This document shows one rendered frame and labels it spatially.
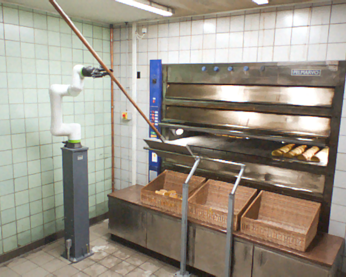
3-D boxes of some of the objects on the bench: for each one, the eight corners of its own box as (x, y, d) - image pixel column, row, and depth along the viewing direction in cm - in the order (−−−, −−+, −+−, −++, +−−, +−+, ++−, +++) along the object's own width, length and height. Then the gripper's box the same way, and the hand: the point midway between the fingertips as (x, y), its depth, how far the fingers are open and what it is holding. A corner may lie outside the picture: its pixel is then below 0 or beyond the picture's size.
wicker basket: (165, 191, 394) (165, 169, 390) (206, 201, 363) (206, 178, 359) (139, 202, 355) (139, 178, 350) (181, 214, 324) (183, 188, 319)
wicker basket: (259, 216, 327) (260, 189, 323) (319, 231, 296) (322, 202, 291) (239, 232, 288) (240, 203, 283) (305, 253, 256) (308, 220, 252)
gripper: (98, 67, 273) (118, 67, 260) (88, 82, 267) (109, 82, 254) (93, 61, 268) (113, 60, 255) (83, 75, 261) (104, 76, 248)
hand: (108, 71), depth 256 cm, fingers closed on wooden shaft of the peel, 3 cm apart
